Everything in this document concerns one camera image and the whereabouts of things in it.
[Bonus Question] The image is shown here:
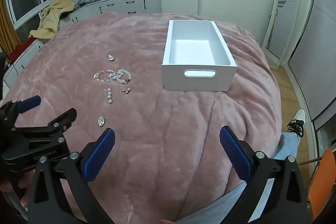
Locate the person's jeans leg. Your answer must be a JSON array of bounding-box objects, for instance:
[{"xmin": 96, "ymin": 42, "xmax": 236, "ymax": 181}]
[{"xmin": 273, "ymin": 132, "xmax": 300, "ymax": 161}]

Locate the orange chair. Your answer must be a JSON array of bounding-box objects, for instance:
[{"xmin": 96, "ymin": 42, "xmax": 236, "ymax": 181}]
[{"xmin": 306, "ymin": 149, "xmax": 336, "ymax": 224}]

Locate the yellow fleece robe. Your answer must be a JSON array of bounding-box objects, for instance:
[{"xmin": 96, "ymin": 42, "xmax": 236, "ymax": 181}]
[{"xmin": 29, "ymin": 0, "xmax": 75, "ymax": 39}]

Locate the red cloth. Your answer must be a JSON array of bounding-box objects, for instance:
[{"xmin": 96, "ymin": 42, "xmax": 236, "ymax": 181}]
[{"xmin": 7, "ymin": 36, "xmax": 37, "ymax": 62}]

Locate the person's left hand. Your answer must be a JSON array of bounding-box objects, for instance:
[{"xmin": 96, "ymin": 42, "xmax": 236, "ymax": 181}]
[{"xmin": 10, "ymin": 171, "xmax": 34, "ymax": 214}]

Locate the mustard curtain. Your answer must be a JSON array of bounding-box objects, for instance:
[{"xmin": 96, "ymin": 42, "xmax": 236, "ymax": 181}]
[{"xmin": 0, "ymin": 0, "xmax": 21, "ymax": 54}]

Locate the white bead bracelet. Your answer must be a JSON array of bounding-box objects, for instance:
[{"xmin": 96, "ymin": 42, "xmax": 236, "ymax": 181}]
[{"xmin": 115, "ymin": 69, "xmax": 132, "ymax": 83}]

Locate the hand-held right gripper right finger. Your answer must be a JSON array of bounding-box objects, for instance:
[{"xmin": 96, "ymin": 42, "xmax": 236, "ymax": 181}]
[{"xmin": 219, "ymin": 126, "xmax": 310, "ymax": 224}]

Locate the pink plush blanket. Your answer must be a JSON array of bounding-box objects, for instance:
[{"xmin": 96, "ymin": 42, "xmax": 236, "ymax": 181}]
[{"xmin": 0, "ymin": 13, "xmax": 282, "ymax": 224}]

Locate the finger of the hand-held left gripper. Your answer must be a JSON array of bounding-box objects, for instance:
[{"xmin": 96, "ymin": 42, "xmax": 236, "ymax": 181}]
[
  {"xmin": 0, "ymin": 95, "xmax": 42, "ymax": 130},
  {"xmin": 13, "ymin": 108, "xmax": 77, "ymax": 147}
]

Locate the grey sliding wardrobe door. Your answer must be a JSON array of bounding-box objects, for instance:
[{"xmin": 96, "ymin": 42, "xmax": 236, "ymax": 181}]
[{"xmin": 287, "ymin": 0, "xmax": 336, "ymax": 122}]

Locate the white storage box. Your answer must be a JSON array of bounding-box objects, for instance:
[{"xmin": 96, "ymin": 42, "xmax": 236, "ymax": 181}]
[{"xmin": 161, "ymin": 20, "xmax": 237, "ymax": 92}]

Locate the person's light grey top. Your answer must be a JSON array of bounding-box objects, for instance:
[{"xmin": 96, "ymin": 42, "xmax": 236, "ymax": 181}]
[{"xmin": 181, "ymin": 182, "xmax": 252, "ymax": 224}]

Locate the colourful bead bracelet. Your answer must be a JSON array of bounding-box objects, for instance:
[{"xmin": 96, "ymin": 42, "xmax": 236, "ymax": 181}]
[{"xmin": 94, "ymin": 70, "xmax": 117, "ymax": 83}]

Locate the person's white sneaker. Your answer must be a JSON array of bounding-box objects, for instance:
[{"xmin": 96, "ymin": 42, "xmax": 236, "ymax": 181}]
[{"xmin": 287, "ymin": 109, "xmax": 306, "ymax": 138}]

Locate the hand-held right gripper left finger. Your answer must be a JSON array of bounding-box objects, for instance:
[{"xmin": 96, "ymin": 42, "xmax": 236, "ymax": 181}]
[{"xmin": 28, "ymin": 127, "xmax": 116, "ymax": 224}]

